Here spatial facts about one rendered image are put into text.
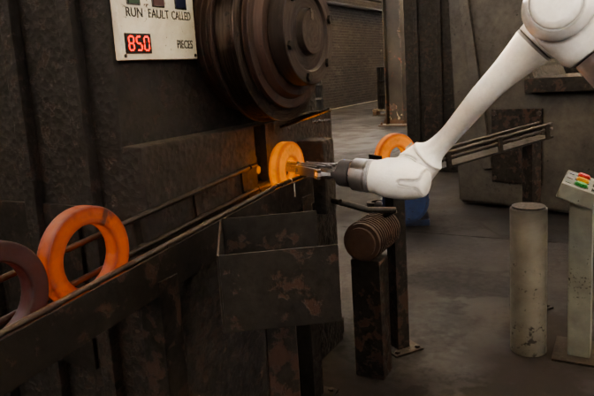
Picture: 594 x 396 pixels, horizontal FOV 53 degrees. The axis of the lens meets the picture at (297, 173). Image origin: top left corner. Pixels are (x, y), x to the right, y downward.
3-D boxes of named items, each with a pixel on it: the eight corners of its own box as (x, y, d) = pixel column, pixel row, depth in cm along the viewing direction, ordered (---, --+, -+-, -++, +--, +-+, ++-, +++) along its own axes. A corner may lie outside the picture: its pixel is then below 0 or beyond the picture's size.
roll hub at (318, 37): (271, 87, 150) (263, -27, 145) (321, 83, 174) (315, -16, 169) (290, 87, 147) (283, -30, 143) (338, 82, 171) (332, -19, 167)
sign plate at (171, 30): (116, 60, 129) (106, -26, 126) (191, 59, 152) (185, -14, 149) (124, 59, 128) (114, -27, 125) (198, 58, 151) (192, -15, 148)
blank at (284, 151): (264, 148, 165) (275, 148, 163) (292, 136, 178) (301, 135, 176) (271, 201, 169) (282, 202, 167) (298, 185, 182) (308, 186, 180)
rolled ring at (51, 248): (35, 232, 97) (22, 230, 99) (64, 329, 103) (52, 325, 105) (117, 191, 112) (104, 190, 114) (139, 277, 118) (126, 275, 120)
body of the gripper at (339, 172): (346, 190, 160) (315, 186, 164) (358, 184, 167) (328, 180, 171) (346, 163, 158) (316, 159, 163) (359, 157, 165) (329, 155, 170)
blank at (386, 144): (389, 186, 208) (394, 187, 205) (366, 153, 202) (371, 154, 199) (418, 156, 211) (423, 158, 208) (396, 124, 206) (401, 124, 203)
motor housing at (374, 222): (347, 378, 197) (339, 222, 188) (372, 349, 216) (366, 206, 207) (384, 386, 191) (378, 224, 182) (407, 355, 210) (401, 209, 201)
